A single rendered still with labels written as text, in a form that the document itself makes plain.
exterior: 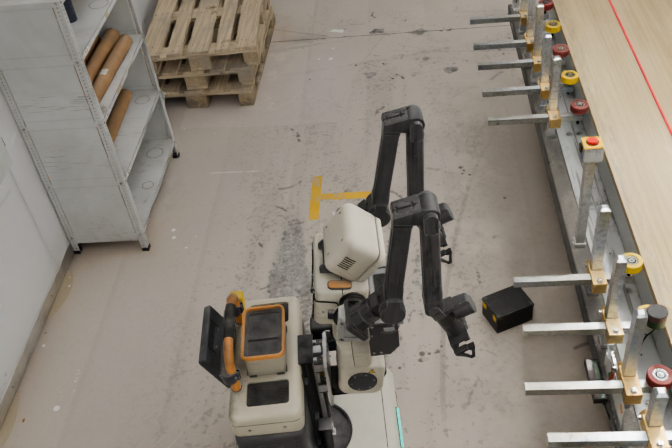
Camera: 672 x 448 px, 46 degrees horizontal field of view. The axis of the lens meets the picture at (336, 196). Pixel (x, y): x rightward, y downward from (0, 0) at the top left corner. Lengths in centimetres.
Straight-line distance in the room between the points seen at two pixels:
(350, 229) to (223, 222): 231
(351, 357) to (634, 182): 138
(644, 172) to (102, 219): 280
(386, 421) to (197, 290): 147
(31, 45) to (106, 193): 91
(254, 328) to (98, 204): 186
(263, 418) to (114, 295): 190
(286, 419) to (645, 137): 194
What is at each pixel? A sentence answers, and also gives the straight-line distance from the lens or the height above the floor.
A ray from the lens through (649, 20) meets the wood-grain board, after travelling 451.
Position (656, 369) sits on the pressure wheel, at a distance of 274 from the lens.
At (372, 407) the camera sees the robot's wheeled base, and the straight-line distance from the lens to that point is 334.
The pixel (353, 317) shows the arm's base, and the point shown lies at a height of 122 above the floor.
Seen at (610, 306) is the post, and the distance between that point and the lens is 286.
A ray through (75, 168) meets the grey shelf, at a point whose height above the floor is 62.
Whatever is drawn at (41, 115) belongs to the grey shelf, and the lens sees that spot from 420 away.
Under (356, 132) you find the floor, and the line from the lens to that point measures 518.
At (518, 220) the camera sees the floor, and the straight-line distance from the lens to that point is 449.
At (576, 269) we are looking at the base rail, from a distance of 327.
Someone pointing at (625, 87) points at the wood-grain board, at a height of 90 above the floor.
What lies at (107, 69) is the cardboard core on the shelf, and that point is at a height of 97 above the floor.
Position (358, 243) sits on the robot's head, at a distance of 239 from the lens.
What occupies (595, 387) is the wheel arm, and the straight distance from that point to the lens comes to 272.
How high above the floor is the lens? 303
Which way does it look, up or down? 40 degrees down
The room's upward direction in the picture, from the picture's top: 8 degrees counter-clockwise
